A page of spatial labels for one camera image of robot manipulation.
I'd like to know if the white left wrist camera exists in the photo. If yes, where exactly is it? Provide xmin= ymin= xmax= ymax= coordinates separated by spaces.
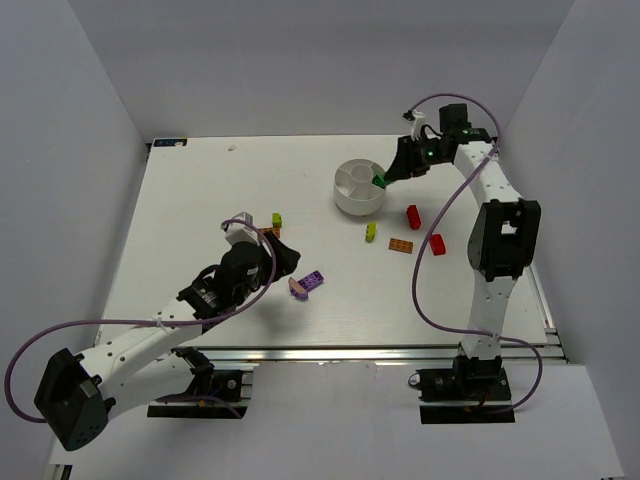
xmin=221 ymin=211 xmax=259 ymax=246

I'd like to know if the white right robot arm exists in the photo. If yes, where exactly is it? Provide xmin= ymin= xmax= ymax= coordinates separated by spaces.
xmin=383 ymin=103 xmax=541 ymax=361

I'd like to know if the red long lego brick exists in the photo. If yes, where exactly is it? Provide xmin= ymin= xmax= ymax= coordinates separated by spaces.
xmin=406 ymin=204 xmax=422 ymax=230

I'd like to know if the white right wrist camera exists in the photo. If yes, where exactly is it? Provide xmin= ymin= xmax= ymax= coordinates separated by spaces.
xmin=402 ymin=110 xmax=427 ymax=140

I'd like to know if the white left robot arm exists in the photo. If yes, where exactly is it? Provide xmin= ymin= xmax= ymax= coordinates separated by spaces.
xmin=34 ymin=233 xmax=301 ymax=451

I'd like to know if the red curved lego brick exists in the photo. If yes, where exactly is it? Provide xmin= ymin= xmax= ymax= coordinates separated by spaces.
xmin=429 ymin=233 xmax=446 ymax=256

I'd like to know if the aluminium table front rail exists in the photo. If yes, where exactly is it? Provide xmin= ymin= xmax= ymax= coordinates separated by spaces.
xmin=92 ymin=344 xmax=461 ymax=365

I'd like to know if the lime green tall lego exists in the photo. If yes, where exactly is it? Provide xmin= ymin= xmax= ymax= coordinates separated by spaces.
xmin=272 ymin=212 xmax=283 ymax=228

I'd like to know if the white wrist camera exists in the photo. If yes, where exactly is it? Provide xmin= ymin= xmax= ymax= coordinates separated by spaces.
xmin=402 ymin=110 xmax=427 ymax=140
xmin=221 ymin=211 xmax=259 ymax=246

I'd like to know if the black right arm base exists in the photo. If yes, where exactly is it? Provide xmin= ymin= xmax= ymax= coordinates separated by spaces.
xmin=408 ymin=354 xmax=515 ymax=425

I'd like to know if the aluminium table right rail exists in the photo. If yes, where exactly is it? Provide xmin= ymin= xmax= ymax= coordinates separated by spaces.
xmin=524 ymin=263 xmax=569 ymax=364

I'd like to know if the blue label sticker left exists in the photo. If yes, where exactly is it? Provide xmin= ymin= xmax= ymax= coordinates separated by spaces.
xmin=152 ymin=138 xmax=188 ymax=148

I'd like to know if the purple lego assembly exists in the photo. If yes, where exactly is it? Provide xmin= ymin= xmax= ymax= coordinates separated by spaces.
xmin=288 ymin=271 xmax=324 ymax=300

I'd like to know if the aluminium table rail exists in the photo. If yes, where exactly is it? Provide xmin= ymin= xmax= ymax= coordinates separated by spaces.
xmin=524 ymin=263 xmax=569 ymax=364
xmin=92 ymin=344 xmax=461 ymax=365

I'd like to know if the lime green curved lego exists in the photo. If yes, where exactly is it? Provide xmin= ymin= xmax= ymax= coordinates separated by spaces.
xmin=365 ymin=222 xmax=377 ymax=243

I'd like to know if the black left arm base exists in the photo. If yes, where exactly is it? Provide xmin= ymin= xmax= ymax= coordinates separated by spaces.
xmin=147 ymin=347 xmax=253 ymax=420

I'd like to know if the orange flat lego plate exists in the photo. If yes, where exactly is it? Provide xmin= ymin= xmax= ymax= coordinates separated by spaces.
xmin=259 ymin=227 xmax=280 ymax=241

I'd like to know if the dark green square lego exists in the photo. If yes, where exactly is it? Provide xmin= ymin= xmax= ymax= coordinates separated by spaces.
xmin=372 ymin=175 xmax=389 ymax=189

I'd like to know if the white round divided container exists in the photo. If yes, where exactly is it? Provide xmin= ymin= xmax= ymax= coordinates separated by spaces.
xmin=333 ymin=159 xmax=386 ymax=217

